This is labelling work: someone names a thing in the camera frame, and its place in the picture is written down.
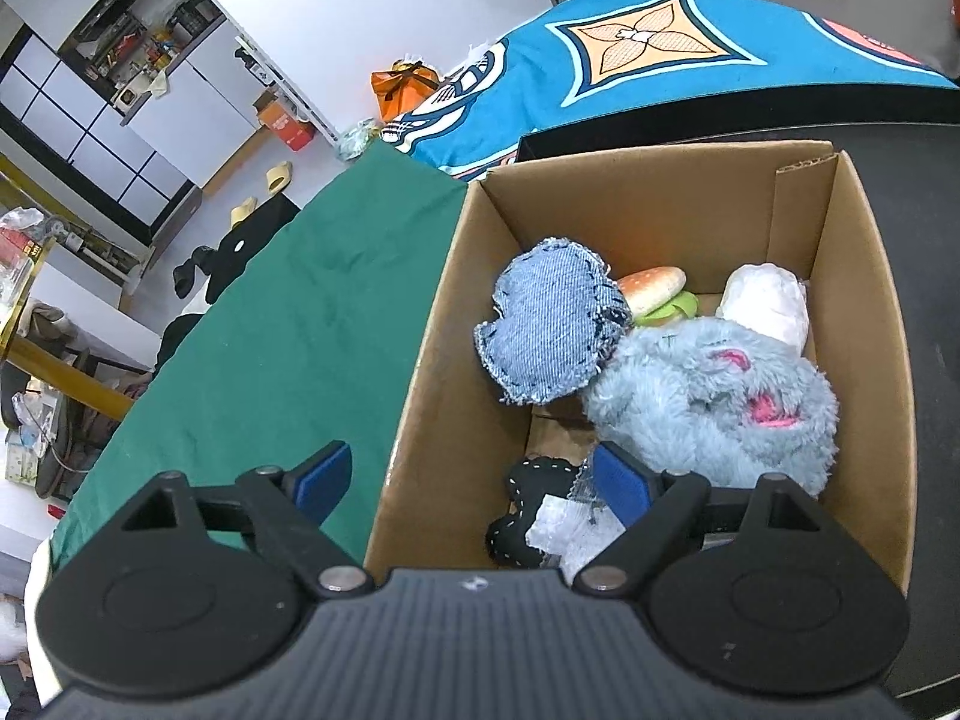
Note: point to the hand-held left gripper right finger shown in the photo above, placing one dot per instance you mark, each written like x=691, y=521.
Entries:
x=622, y=484

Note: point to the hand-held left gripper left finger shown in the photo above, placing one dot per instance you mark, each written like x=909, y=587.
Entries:
x=326, y=476

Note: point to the grey fluffy plush toy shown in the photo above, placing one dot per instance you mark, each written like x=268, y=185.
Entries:
x=675, y=390

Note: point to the black stitched plush toy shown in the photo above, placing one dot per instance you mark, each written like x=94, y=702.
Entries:
x=517, y=540

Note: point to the denim heart pillow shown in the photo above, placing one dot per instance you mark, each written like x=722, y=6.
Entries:
x=544, y=322

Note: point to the white plush toy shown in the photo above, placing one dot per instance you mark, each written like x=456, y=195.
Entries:
x=765, y=300

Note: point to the brown cardboard box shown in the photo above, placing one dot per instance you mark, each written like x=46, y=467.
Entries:
x=660, y=202

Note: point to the translucent plastic wrap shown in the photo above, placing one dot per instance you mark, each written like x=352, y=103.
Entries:
x=562, y=532

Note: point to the green cloth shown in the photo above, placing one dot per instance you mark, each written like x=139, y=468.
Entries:
x=300, y=315

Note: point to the burger plush toy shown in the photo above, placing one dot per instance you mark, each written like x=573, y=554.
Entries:
x=652, y=289

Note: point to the black clothing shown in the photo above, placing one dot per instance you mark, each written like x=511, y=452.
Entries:
x=176, y=330

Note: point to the black slipper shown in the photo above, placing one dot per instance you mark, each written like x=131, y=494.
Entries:
x=182, y=281
x=202, y=259

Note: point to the yellow slipper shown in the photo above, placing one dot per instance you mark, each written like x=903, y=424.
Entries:
x=277, y=178
x=242, y=210

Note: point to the green patterned bag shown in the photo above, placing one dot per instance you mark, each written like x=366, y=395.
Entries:
x=356, y=139

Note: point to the orange cardboard box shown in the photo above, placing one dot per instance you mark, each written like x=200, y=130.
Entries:
x=289, y=127

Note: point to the white cabinet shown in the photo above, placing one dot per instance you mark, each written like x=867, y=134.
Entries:
x=195, y=112

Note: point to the white folding rack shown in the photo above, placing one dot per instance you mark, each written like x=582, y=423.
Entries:
x=292, y=90

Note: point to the orange bag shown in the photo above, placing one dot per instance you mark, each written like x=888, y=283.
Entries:
x=405, y=86

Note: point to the blue printed blanket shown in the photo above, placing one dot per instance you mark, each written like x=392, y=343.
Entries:
x=525, y=90

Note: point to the black framed sliding door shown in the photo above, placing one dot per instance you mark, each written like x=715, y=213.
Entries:
x=75, y=142

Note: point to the black spray bottle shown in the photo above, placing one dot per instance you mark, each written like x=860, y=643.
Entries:
x=251, y=64

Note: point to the small white appliance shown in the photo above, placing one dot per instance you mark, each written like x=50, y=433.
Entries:
x=127, y=98

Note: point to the white plastic bag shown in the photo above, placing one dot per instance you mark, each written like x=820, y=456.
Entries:
x=478, y=56

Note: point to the grey low table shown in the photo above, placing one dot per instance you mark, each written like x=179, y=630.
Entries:
x=885, y=7

